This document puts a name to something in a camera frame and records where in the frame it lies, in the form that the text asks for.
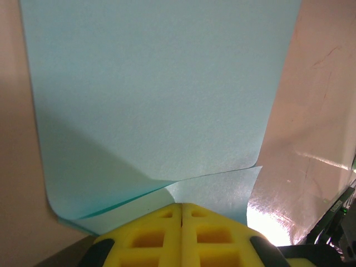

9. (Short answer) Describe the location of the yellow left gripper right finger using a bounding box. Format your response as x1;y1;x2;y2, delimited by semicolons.
182;204;289;267

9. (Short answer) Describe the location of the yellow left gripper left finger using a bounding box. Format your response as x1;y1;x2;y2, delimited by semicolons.
79;202;182;267

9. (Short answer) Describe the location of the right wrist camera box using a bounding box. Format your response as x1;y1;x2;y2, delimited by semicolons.
304;185;356;247

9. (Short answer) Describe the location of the light blue paper sheet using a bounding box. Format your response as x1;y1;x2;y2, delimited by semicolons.
19;0;303;238

